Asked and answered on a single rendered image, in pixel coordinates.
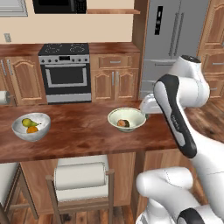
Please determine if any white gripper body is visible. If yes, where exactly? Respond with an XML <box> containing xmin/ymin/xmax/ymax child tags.
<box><xmin>138</xmin><ymin>93</ymin><xmax>163</xmax><ymax>116</ymax></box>

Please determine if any pale green bowl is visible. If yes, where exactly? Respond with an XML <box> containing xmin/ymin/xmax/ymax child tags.
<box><xmin>107</xmin><ymin>107</ymin><xmax>147</xmax><ymax>133</ymax></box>

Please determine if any white marbled bowl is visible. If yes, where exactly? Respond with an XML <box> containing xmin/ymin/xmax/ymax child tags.
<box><xmin>10</xmin><ymin>112</ymin><xmax>52</xmax><ymax>143</ymax></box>

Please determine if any steel fridge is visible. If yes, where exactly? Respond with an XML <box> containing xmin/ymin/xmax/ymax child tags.
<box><xmin>138</xmin><ymin>0</ymin><xmax>212</xmax><ymax>101</ymax></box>

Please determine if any steel oven with black hob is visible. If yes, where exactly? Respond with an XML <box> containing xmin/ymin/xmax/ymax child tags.
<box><xmin>37</xmin><ymin>42</ymin><xmax>93</xmax><ymax>105</ymax></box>

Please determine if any tall wooden cupboard run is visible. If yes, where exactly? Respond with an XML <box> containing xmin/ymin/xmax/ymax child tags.
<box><xmin>197</xmin><ymin>0</ymin><xmax>224</xmax><ymax>100</ymax></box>

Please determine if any wooden stool with white cushion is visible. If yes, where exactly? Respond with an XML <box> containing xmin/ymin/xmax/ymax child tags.
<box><xmin>0</xmin><ymin>162</ymin><xmax>39</xmax><ymax>224</ymax></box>
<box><xmin>45</xmin><ymin>155</ymin><xmax>116</xmax><ymax>224</ymax></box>

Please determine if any orange fruit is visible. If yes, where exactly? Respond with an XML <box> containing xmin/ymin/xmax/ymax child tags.
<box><xmin>25</xmin><ymin>125</ymin><xmax>39</xmax><ymax>135</ymax></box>

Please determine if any green pear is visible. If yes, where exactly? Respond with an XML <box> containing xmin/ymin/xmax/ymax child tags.
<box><xmin>21</xmin><ymin>117</ymin><xmax>41</xmax><ymax>129</ymax></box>

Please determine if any black microwave oven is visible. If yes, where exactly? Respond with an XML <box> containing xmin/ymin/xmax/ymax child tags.
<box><xmin>31</xmin><ymin>0</ymin><xmax>88</xmax><ymax>15</ymax></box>

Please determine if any wooden wall shelf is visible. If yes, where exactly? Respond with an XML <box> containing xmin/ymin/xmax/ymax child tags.
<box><xmin>86</xmin><ymin>8</ymin><xmax>141</xmax><ymax>15</ymax></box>

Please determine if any grey wall outlet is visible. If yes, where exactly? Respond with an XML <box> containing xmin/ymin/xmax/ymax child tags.
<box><xmin>3</xmin><ymin>32</ymin><xmax>12</xmax><ymax>44</ymax></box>

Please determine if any window with white frame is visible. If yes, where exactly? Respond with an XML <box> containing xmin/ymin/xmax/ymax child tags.
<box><xmin>0</xmin><ymin>0</ymin><xmax>29</xmax><ymax>18</ymax></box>

